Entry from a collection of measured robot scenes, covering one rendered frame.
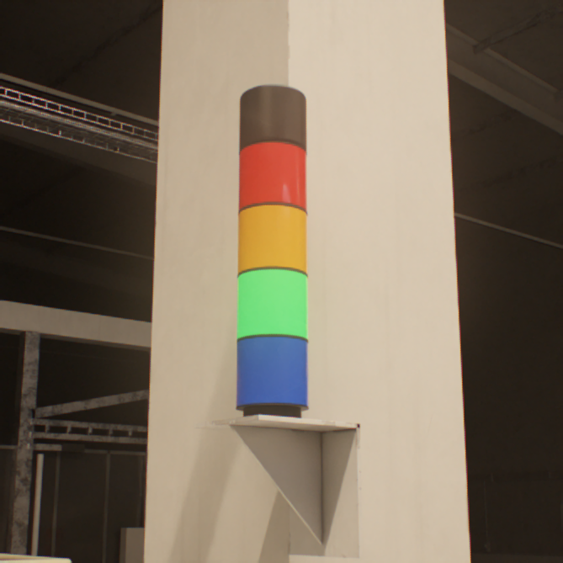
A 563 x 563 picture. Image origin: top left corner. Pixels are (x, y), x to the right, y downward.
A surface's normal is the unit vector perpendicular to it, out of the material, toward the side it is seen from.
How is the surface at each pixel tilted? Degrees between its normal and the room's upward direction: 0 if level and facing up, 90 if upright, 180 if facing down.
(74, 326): 90
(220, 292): 90
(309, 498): 90
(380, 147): 90
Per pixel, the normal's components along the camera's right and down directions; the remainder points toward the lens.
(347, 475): -0.77, -0.15
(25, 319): 0.63, -0.19
